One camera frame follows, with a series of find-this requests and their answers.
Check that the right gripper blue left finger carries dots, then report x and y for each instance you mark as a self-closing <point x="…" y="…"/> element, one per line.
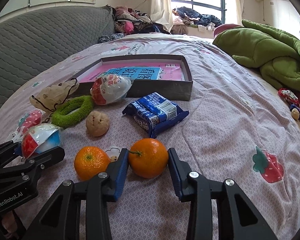
<point x="117" y="172"/>

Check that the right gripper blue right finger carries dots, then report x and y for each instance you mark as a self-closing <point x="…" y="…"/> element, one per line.
<point x="179" y="170"/>

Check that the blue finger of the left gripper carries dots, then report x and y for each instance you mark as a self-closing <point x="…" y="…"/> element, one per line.
<point x="9" y="151"/>
<point x="43" y="158"/>

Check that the larger orange tangerine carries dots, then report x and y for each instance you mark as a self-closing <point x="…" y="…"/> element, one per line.
<point x="90" y="161"/>

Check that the red toy egg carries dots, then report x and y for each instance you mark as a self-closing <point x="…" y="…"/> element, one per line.
<point x="40" y="138"/>
<point x="109" y="89"/>

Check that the smaller orange tangerine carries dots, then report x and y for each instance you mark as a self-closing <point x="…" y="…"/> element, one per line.
<point x="148" y="158"/>

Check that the beige sheer scrunchie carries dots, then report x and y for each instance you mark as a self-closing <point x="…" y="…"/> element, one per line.
<point x="52" y="97"/>

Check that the operator hand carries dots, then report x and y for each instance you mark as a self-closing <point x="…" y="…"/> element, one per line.
<point x="9" y="223"/>

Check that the walnut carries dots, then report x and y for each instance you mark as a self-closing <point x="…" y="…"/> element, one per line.
<point x="97" y="123"/>

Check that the strawberry print bed cover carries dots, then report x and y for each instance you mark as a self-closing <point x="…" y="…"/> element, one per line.
<point x="232" y="110"/>

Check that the blue snack packet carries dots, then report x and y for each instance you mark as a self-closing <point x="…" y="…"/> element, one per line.
<point x="155" y="113"/>

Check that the dark shallow box with pink book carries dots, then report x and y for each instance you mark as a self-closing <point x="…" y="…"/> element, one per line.
<point x="168" y="75"/>

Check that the grey quilted headboard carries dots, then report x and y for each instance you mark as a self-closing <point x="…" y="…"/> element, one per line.
<point x="33" y="42"/>

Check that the colourful toy by pillow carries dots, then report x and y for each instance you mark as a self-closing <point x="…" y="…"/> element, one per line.
<point x="292" y="100"/>

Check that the clothes pile beside headboard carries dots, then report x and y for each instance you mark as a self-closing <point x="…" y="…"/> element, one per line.
<point x="128" y="21"/>

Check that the green blanket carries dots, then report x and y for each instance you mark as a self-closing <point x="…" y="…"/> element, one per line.
<point x="276" y="53"/>

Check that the clothes pile on windowsill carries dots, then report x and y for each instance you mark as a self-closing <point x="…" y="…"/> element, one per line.
<point x="192" y="17"/>

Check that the cream curtain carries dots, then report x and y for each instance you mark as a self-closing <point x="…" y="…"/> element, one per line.
<point x="161" y="13"/>

